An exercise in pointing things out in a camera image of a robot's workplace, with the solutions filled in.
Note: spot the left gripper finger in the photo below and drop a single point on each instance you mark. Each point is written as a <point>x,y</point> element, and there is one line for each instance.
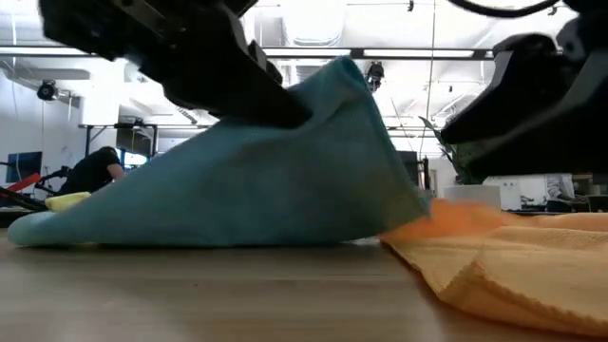
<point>228,85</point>
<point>268,64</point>

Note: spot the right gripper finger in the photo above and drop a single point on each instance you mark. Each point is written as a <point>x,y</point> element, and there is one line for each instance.
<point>560,142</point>
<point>522,81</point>

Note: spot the blue microfiber towel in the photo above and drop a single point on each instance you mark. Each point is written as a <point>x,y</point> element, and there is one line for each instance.
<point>261,190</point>

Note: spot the orange microfiber towel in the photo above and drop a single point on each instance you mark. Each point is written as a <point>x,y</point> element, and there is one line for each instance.
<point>522,266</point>

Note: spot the yellow microfiber towel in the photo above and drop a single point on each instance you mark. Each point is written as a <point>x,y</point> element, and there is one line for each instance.
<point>66,201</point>

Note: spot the person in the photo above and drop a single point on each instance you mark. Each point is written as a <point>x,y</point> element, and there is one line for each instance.
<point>559,187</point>
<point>92,171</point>

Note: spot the white plant pot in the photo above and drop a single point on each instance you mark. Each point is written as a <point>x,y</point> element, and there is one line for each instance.
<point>472,195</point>

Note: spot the black metal stand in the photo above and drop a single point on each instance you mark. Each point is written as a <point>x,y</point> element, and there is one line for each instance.
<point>121,126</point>

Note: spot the black computer monitor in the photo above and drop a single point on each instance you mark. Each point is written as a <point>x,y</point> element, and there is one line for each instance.
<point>409,166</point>
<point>24,166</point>

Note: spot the red bar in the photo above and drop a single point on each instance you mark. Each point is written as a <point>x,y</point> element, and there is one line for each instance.
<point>21,182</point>

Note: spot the black ceiling camera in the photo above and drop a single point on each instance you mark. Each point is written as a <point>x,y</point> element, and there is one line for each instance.
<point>47,90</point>
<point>375,73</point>

